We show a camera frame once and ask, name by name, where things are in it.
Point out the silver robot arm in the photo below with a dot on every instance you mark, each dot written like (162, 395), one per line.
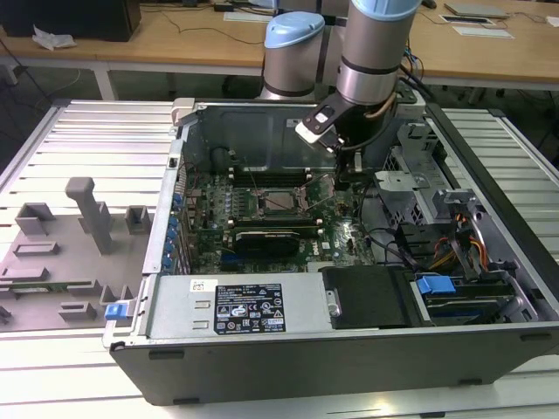
(371, 43)

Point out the CPU socket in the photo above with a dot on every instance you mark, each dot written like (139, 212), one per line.
(261, 206)

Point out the metal drive cage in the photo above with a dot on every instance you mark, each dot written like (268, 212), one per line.
(402, 192)

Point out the green motherboard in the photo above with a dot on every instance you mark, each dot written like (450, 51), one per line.
(336, 235)

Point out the black installed RAM sticks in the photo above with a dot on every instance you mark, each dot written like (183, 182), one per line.
(275, 227)

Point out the black graphics card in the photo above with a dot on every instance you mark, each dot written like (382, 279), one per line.
(266, 244)

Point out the white paper sheet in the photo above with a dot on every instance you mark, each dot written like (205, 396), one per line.
(482, 32)

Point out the grey flat laptop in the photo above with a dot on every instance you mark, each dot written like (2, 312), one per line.
(476, 9)

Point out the black plastic shroud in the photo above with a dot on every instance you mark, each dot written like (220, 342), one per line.
(367, 297)

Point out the blue disk carrier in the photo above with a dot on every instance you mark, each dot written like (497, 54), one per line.
(434, 288)

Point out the black power adapter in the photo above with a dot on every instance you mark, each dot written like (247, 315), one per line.
(223, 7)

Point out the long wooden desk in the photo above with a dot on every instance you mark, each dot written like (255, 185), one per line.
(196, 43)

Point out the black open PC case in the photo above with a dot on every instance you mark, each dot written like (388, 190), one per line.
(305, 371)

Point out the grey power supply unit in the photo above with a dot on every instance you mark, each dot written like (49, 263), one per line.
(174, 305)

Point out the blue case latch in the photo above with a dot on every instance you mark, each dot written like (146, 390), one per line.
(114, 311)

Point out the black box on desk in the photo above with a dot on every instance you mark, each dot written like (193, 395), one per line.
(65, 17)

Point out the crumpled white paper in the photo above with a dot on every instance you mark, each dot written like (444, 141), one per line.
(52, 39)

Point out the grey plastic parts rack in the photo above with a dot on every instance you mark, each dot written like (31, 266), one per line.
(65, 262)

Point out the green RAM stick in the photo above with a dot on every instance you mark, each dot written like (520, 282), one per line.
(39, 288)

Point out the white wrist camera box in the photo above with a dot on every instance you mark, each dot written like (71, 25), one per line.
(312, 131)

